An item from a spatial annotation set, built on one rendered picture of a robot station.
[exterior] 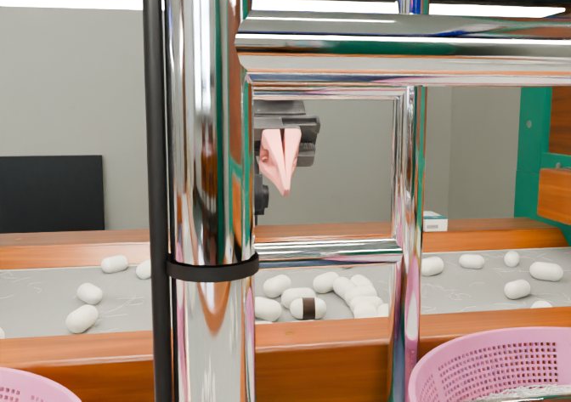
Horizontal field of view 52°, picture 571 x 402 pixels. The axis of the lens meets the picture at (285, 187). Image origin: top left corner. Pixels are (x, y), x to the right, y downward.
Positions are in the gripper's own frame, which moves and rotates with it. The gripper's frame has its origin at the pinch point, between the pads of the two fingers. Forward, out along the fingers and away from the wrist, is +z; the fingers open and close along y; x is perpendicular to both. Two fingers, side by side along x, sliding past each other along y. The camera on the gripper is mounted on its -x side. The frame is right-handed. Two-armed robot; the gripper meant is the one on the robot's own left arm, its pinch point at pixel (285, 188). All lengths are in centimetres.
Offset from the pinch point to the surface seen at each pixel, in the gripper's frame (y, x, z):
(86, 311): -20.7, -1.5, 16.0
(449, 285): 18.6, 5.1, 11.3
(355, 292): 5.4, -0.5, 14.9
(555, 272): 31.2, 3.4, 11.2
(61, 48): -64, 103, -172
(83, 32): -55, 98, -176
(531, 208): 44.6, 18.9, -11.0
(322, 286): 3.1, 3.4, 11.6
